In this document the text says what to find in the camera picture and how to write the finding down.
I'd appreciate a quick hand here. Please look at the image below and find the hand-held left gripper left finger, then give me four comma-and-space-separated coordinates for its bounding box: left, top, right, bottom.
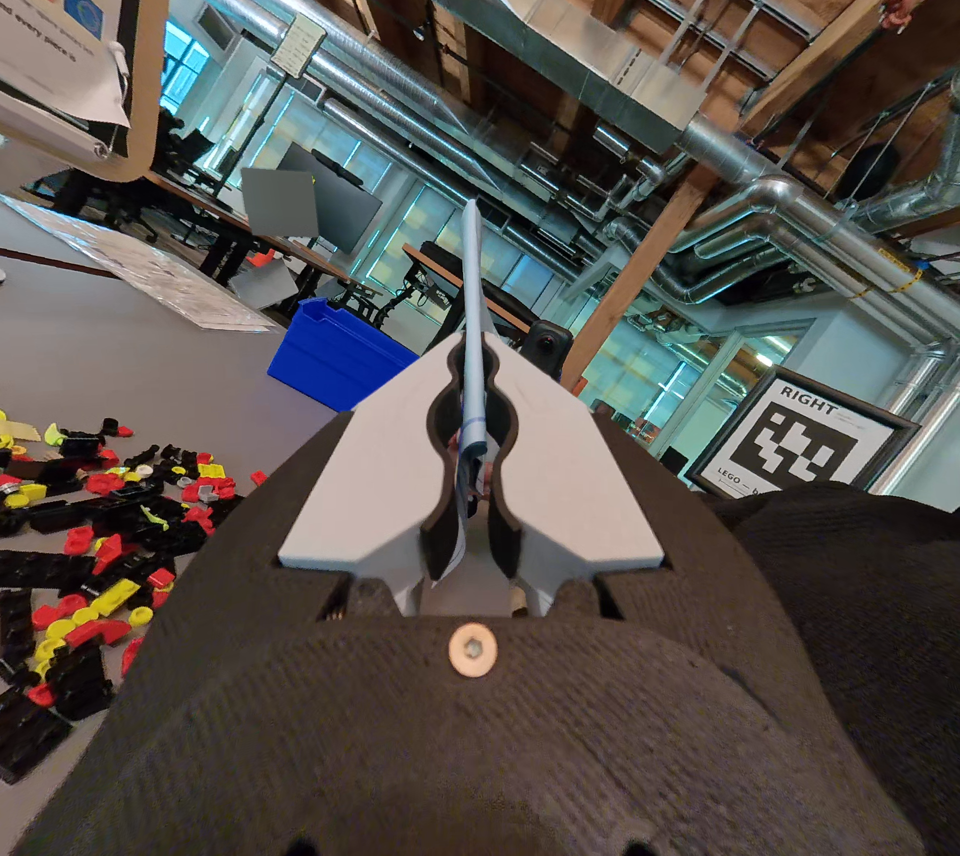
277, 332, 472, 615

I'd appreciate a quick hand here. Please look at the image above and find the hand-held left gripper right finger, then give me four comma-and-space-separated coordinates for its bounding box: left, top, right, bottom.
482, 333, 666, 613

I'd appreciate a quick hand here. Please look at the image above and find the pale blue instruction booklet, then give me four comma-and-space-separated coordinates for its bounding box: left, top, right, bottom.
431, 199, 500, 579

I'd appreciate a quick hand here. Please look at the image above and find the pile of lego pieces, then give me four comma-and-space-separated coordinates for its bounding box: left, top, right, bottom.
0, 408, 269, 787

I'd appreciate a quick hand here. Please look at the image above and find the blue plastic bin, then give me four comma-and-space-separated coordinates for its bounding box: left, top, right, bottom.
266, 297, 421, 414

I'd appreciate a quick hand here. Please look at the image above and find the framed marker sign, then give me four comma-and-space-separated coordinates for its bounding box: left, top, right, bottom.
686, 366, 922, 500

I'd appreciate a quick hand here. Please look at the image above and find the black monitor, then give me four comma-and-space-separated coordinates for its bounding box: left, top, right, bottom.
276, 143, 385, 257

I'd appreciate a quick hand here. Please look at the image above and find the clear plastic bag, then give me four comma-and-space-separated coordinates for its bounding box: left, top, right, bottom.
0, 194, 280, 334

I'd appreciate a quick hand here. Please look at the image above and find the white hanging sign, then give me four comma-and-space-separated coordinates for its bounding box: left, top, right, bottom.
268, 13, 329, 78

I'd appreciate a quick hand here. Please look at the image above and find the white book stand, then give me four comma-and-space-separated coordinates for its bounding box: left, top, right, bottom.
0, 0, 172, 183

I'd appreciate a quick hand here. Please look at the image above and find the printed instruction sheet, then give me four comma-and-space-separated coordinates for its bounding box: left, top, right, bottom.
0, 0, 135, 128

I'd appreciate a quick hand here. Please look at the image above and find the wooden post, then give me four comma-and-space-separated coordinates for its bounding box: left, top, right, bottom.
558, 162, 725, 392

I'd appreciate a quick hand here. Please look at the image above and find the silver rectangular air duct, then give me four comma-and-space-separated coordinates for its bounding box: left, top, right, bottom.
285, 0, 751, 155

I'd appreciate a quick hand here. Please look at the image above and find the silver round air duct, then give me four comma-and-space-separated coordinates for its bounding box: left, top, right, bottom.
142, 0, 489, 152

